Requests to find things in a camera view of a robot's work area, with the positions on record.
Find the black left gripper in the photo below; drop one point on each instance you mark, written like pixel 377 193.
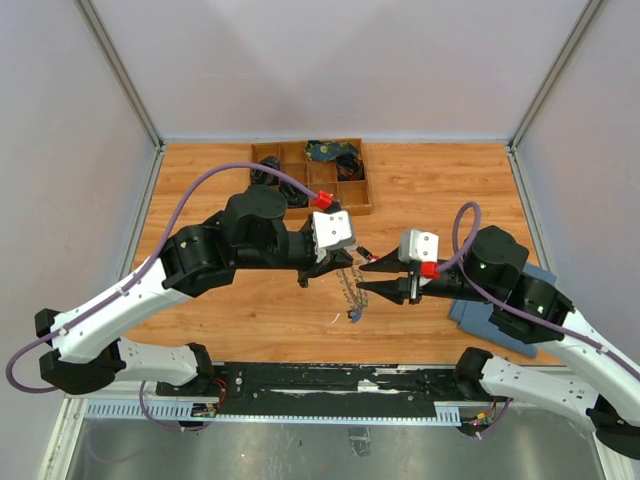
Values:
pixel 331 261

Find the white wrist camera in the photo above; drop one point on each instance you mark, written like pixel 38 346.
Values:
pixel 418 245
pixel 332 231

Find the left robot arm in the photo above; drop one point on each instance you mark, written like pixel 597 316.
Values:
pixel 90 351

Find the blue yellow patterned cloth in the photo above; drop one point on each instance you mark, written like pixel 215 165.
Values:
pixel 328 151

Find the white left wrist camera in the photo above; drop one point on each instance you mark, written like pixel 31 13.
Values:
pixel 332 231

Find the black rolled tie middle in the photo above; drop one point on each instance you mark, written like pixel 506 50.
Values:
pixel 294 197

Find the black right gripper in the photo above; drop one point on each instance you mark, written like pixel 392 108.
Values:
pixel 395 289

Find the left aluminium frame post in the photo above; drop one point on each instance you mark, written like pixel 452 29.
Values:
pixel 97 27

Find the wooden compartment tray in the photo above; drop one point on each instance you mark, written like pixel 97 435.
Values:
pixel 319 177

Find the blue folded cloth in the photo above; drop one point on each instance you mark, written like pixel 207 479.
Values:
pixel 473 318

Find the aluminium frame post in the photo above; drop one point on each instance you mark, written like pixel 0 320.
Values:
pixel 97 27
pixel 585 20

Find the black rolled tie left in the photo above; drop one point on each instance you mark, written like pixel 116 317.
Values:
pixel 263 177

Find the black rolled tie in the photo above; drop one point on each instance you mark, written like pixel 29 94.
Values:
pixel 294 197
pixel 263 177

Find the right aluminium frame post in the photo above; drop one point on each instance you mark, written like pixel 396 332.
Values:
pixel 585 20

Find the key with blue tag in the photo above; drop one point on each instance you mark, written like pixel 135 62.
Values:
pixel 354 315

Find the black mounting rail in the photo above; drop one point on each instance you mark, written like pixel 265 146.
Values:
pixel 330 390

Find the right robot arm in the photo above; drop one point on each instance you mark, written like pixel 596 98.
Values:
pixel 603 397

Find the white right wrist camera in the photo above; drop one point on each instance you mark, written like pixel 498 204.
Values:
pixel 418 245

